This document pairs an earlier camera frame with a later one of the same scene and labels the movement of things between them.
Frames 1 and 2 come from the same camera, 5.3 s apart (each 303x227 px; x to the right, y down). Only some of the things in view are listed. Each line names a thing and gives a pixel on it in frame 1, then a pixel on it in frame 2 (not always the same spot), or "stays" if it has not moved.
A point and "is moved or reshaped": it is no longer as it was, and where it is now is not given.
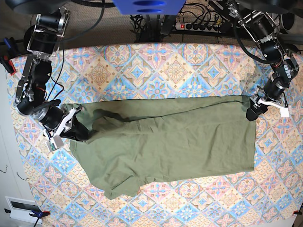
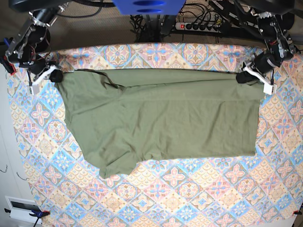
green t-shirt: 135,141 is moved or reshaped
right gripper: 274,91 -> 263,62
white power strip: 194,26 stays
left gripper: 52,117 -> 42,68
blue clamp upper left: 11,51 stays
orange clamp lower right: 296,212 stays
